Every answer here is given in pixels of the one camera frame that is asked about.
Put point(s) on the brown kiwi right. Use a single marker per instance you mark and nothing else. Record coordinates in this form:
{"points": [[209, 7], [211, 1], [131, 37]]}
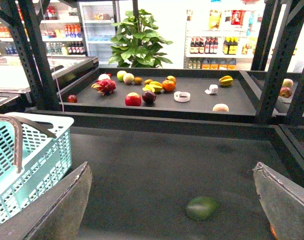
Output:
{"points": [[148, 81]]}

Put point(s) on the red apple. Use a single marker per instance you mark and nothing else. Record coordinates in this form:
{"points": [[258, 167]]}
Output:
{"points": [[133, 99]]}

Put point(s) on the pale peach front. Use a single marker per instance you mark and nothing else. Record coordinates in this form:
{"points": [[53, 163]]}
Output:
{"points": [[220, 107]]}

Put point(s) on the yellow star fruit right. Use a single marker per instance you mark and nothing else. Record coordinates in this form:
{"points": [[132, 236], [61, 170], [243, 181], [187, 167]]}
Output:
{"points": [[226, 81]]}

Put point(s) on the yellow star fruit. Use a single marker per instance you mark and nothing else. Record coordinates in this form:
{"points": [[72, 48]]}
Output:
{"points": [[226, 81], [154, 86]]}

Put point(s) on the small red fruit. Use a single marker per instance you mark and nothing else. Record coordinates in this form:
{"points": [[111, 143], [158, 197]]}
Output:
{"points": [[72, 99]]}

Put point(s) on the red apple side tray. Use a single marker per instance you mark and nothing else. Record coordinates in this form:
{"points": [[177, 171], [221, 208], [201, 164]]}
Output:
{"points": [[285, 92]]}

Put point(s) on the red green mango back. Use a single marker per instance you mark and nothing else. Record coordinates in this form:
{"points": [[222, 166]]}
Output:
{"points": [[171, 78]]}

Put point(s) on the yellow star fruit centre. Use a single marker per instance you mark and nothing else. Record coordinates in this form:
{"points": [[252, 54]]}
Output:
{"points": [[154, 86]]}

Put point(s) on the brown kiwi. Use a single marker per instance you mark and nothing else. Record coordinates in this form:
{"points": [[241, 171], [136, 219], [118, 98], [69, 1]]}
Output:
{"points": [[148, 81], [137, 80]]}

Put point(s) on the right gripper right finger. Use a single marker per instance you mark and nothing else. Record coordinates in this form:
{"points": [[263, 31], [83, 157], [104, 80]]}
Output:
{"points": [[282, 201]]}

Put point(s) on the light blue plastic basket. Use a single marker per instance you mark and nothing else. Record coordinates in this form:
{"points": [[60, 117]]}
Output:
{"points": [[35, 154]]}

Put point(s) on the white round fruit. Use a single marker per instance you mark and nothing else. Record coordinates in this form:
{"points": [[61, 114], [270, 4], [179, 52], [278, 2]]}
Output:
{"points": [[103, 76]]}

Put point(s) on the dark purple plum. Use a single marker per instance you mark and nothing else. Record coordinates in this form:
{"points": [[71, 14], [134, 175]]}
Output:
{"points": [[148, 97]]}

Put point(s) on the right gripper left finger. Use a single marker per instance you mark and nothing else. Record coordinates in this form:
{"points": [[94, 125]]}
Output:
{"points": [[57, 214]]}

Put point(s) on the glass door fridge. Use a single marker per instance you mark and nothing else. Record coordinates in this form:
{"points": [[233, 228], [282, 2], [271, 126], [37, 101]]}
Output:
{"points": [[97, 18]]}

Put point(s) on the green potted plant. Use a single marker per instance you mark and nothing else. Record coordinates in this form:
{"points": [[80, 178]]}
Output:
{"points": [[137, 42]]}

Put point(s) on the orange persimmon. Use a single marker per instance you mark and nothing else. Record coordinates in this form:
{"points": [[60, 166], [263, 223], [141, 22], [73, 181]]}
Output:
{"points": [[168, 85]]}

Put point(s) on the peach on side tray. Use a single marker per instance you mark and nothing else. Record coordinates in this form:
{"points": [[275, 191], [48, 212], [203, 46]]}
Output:
{"points": [[287, 83]]}

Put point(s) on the pink dragon fruit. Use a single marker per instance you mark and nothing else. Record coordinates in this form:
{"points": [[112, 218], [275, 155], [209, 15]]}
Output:
{"points": [[105, 86]]}

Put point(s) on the green apple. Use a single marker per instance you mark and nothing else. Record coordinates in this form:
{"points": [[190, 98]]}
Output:
{"points": [[120, 75]]}

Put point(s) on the brown kiwi left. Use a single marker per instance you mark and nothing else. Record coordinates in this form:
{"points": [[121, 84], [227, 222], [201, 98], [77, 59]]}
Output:
{"points": [[137, 80]]}

